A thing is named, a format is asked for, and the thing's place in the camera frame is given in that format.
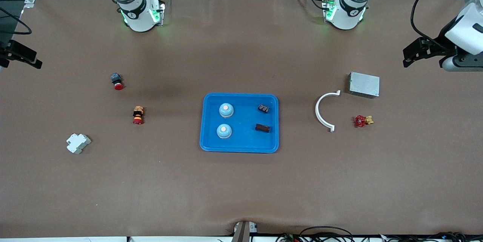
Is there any grey metal clamp mount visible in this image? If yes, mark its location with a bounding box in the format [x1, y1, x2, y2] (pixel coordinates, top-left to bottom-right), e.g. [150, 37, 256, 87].
[232, 220, 258, 242]

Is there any black cable bundle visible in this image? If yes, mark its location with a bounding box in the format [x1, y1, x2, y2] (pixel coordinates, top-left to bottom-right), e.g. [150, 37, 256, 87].
[381, 231, 483, 242]

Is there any black looped cable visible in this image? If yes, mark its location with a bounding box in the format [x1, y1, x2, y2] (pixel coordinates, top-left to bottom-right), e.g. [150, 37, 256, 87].
[300, 226, 353, 242]

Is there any blue plastic tray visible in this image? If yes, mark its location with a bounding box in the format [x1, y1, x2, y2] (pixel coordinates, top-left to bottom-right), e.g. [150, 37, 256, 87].
[199, 92, 280, 154]

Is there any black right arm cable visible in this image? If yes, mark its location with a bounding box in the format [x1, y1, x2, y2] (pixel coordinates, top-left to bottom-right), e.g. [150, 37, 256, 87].
[0, 7, 32, 35]

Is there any red yellow emergency stop button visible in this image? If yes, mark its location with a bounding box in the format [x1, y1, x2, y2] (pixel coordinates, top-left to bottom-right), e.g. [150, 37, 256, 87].
[132, 106, 145, 125]

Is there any red button black base switch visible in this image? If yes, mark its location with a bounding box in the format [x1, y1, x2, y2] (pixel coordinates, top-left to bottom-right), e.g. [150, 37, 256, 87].
[111, 72, 125, 91]

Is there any white curved plastic bracket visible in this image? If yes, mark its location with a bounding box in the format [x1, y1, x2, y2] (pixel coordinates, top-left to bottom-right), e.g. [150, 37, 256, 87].
[315, 90, 341, 133]

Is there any red handwheel brass valve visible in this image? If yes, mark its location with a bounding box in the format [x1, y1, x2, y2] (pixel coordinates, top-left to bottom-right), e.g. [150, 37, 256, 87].
[354, 115, 374, 128]

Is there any silver metal box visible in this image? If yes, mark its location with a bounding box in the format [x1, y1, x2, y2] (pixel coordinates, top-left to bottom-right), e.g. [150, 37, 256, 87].
[348, 72, 380, 99]

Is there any white circuit breaker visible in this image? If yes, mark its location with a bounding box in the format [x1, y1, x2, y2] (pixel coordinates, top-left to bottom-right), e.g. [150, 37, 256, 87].
[66, 133, 92, 154]

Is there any brown table cover sheet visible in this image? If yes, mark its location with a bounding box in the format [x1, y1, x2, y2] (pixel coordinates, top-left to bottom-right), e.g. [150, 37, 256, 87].
[0, 0, 483, 239]

